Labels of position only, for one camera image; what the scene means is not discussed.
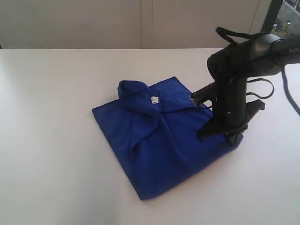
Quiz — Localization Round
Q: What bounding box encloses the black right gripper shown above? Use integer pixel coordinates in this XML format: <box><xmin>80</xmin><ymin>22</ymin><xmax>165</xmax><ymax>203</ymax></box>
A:
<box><xmin>196</xmin><ymin>77</ymin><xmax>247</xmax><ymax>146</ymax></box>

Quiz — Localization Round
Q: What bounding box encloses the blue microfibre towel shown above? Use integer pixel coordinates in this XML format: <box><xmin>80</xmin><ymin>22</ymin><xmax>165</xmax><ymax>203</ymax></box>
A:
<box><xmin>92</xmin><ymin>77</ymin><xmax>233</xmax><ymax>201</ymax></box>

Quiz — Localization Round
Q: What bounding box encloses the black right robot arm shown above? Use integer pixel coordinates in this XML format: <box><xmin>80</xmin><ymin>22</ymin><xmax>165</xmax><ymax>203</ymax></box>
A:
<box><xmin>190</xmin><ymin>33</ymin><xmax>300</xmax><ymax>146</ymax></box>

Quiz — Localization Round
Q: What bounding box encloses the green tree outside window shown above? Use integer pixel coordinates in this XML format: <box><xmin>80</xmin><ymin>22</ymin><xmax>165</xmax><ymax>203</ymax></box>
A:
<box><xmin>271</xmin><ymin>21</ymin><xmax>293</xmax><ymax>38</ymax></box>

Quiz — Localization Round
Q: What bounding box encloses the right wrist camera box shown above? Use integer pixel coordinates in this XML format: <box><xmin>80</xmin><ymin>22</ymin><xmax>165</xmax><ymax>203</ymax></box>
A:
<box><xmin>190</xmin><ymin>82</ymin><xmax>216</xmax><ymax>110</ymax></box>

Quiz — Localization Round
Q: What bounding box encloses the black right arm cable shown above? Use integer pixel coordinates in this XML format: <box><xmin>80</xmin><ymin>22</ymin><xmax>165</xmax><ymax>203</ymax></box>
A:
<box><xmin>215</xmin><ymin>27</ymin><xmax>300</xmax><ymax>117</ymax></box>

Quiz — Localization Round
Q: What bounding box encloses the black window frame post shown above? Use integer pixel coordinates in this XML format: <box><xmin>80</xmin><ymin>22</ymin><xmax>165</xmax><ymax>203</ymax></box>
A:
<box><xmin>261</xmin><ymin>0</ymin><xmax>283</xmax><ymax>33</ymax></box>

